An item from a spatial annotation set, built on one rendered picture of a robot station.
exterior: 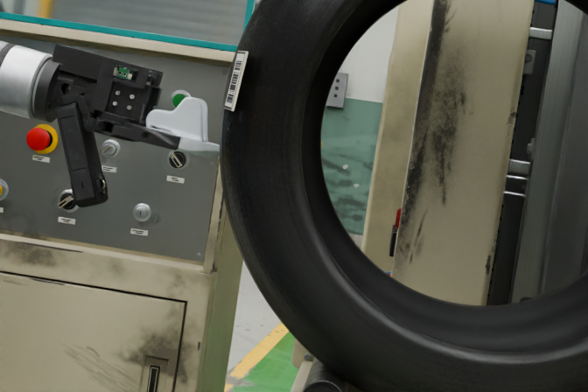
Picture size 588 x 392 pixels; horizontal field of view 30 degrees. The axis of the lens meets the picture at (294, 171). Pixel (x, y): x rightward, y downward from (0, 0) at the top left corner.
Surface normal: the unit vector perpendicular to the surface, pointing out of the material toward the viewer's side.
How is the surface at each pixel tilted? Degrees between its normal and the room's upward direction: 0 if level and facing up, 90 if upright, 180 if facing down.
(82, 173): 91
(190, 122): 90
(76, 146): 91
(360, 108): 90
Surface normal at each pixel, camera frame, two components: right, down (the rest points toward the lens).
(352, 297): -0.22, 0.17
